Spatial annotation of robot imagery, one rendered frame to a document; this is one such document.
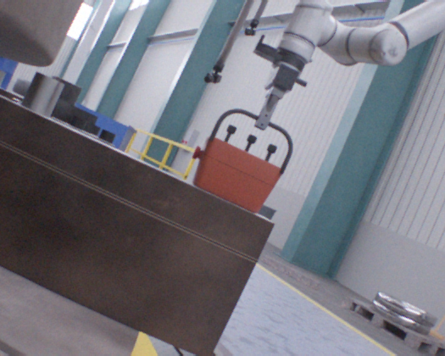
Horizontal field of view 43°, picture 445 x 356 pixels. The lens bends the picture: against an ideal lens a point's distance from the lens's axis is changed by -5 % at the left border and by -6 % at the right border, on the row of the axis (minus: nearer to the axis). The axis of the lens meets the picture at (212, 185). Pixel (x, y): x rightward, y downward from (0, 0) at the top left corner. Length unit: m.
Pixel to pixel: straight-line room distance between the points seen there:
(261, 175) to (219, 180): 0.10
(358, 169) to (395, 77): 1.83
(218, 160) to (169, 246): 0.23
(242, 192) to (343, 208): 9.16
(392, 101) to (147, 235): 9.68
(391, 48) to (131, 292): 0.84
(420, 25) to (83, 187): 0.91
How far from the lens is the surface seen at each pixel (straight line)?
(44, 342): 1.12
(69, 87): 2.48
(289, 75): 1.36
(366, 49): 1.40
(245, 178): 1.40
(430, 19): 1.52
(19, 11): 1.38
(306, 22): 1.42
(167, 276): 1.41
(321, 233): 10.40
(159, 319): 1.43
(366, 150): 10.62
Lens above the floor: 0.72
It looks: 1 degrees down
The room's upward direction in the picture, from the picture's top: 25 degrees clockwise
